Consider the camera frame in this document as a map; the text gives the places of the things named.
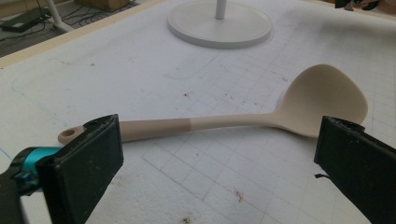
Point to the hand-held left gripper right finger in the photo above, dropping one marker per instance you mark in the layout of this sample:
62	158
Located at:
361	165

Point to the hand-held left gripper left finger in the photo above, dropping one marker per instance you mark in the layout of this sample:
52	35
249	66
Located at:
79	174

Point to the beige silicone spoon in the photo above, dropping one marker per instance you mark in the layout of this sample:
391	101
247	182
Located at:
320	99

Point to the white metal leg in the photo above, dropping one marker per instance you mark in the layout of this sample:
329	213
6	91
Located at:
57	17

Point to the dark object with blue part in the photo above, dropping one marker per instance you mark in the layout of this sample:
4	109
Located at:
355	3

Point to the black box on floor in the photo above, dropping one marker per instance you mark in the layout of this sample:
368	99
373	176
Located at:
23	20

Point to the cardboard box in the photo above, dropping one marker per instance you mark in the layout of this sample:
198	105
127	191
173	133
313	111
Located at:
102	3

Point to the white round stand base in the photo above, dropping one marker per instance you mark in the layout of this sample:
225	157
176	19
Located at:
218	26

